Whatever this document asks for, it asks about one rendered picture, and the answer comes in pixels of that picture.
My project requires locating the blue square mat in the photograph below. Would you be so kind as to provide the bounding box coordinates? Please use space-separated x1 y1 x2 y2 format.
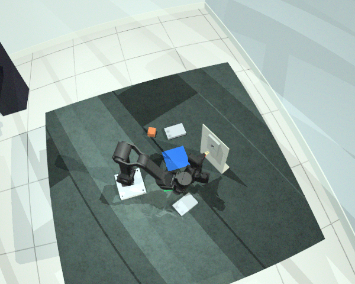
162 146 190 171

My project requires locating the orange box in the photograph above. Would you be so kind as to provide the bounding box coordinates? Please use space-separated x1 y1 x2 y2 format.
147 127 156 137

